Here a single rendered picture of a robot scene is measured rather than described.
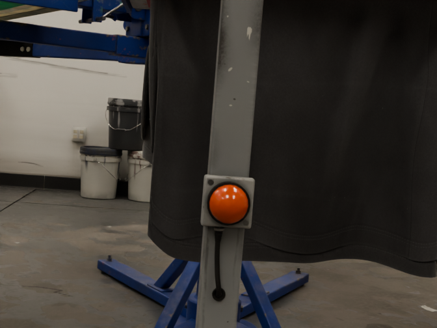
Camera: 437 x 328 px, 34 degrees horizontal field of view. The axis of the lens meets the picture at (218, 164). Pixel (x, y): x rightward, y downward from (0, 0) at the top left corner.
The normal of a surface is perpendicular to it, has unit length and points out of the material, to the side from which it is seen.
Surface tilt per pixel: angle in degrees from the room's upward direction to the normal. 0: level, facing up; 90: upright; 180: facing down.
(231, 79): 90
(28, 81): 90
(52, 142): 90
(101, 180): 93
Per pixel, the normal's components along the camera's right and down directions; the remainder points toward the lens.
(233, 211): 0.21, 0.26
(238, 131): 0.06, 0.08
